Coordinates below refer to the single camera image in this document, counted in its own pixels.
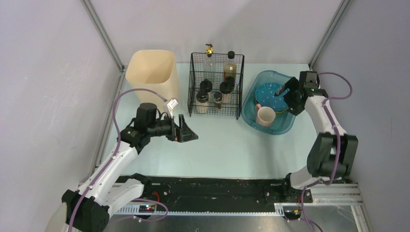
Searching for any yellow dotted plate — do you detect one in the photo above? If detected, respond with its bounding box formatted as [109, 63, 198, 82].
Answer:
[275, 108, 288, 114]

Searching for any blue dotted plate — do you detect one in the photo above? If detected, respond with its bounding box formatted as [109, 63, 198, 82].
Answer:
[255, 82, 289, 111]

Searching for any pink white mug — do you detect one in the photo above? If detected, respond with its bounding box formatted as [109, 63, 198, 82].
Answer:
[255, 104, 276, 127]

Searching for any spice jar black lid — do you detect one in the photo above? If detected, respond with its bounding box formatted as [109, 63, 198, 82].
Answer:
[220, 76, 235, 104]
[196, 91, 209, 114]
[200, 79, 213, 93]

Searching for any small pepper shaker jar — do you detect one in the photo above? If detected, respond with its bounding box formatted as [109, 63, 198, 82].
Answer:
[214, 92, 223, 110]

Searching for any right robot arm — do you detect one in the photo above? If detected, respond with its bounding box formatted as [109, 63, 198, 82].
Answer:
[275, 71, 358, 199]

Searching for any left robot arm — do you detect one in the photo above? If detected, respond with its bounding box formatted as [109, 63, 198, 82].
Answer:
[62, 103, 199, 232]

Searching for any brown sauce bottle black cap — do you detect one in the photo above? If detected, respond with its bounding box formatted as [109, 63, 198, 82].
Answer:
[223, 51, 237, 82]

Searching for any beige plastic bin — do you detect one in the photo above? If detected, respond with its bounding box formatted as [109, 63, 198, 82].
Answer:
[125, 49, 180, 101]

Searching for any clear bottle gold pump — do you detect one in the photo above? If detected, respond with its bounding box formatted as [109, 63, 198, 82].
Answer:
[203, 43, 215, 73]

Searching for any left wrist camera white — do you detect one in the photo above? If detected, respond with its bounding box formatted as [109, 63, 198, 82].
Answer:
[163, 98, 179, 118]

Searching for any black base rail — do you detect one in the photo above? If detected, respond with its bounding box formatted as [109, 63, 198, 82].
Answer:
[116, 174, 313, 213]

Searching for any black wire basket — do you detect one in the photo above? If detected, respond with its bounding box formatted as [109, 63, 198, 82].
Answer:
[187, 52, 245, 119]

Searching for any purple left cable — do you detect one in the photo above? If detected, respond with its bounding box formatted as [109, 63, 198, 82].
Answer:
[67, 88, 169, 232]

